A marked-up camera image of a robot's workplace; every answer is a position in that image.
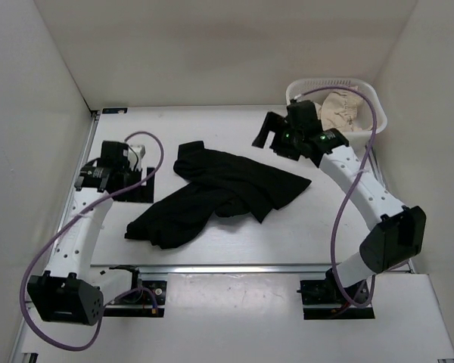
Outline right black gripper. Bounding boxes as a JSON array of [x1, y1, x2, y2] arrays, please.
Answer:
[[251, 113, 300, 163]]

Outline black trousers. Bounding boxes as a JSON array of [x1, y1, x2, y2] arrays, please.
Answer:
[[124, 141, 312, 250]]

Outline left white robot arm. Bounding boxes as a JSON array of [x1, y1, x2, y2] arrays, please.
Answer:
[[26, 141, 151, 326]]

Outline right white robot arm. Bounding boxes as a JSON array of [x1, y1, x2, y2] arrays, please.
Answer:
[[252, 101, 426, 303]]

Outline beige trousers in basket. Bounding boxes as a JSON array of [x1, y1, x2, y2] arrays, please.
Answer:
[[314, 90, 364, 132]]

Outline white plastic basket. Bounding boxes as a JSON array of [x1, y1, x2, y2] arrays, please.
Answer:
[[286, 77, 387, 151]]

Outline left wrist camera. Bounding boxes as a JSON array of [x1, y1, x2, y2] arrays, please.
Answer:
[[128, 144, 145, 170]]

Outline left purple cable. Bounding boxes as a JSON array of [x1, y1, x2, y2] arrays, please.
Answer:
[[21, 131, 164, 352]]

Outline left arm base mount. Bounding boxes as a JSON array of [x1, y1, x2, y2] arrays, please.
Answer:
[[98, 265, 167, 318]]

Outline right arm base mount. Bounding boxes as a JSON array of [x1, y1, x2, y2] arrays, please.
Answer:
[[297, 278, 375, 321]]

